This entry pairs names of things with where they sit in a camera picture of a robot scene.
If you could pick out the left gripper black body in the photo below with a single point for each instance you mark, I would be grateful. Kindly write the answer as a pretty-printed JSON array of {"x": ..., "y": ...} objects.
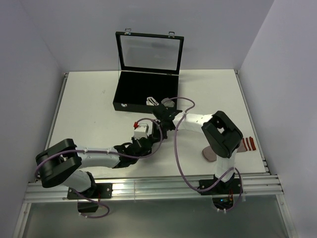
[{"x": 133, "y": 139}]

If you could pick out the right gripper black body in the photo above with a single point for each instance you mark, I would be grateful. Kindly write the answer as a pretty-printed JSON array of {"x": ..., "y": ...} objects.
[{"x": 159, "y": 121}]

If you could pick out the grey sock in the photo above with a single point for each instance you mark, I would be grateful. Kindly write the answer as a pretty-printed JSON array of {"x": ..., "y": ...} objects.
[{"x": 167, "y": 102}]

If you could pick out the white sock with dark stripes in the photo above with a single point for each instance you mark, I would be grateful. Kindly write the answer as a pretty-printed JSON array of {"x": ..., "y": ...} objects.
[{"x": 150, "y": 101}]

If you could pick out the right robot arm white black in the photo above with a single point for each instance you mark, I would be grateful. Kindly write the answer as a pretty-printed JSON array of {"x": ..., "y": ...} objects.
[{"x": 223, "y": 136}]

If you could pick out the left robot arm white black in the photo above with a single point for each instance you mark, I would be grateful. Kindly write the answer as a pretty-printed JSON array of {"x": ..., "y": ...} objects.
[{"x": 61, "y": 164}]

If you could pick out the black display case with glass lid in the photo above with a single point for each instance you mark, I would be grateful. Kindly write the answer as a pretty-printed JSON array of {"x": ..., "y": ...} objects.
[{"x": 149, "y": 67}]

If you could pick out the mauve sock with red stripes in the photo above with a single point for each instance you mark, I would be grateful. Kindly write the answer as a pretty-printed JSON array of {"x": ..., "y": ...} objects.
[{"x": 247, "y": 144}]

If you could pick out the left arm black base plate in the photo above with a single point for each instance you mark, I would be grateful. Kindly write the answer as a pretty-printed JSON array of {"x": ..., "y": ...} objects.
[{"x": 97, "y": 191}]

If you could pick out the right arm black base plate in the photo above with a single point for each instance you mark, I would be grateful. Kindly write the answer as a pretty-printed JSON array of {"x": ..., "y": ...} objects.
[{"x": 222, "y": 188}]

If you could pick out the aluminium rail frame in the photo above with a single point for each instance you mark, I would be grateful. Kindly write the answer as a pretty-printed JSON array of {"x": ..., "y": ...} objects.
[{"x": 149, "y": 199}]

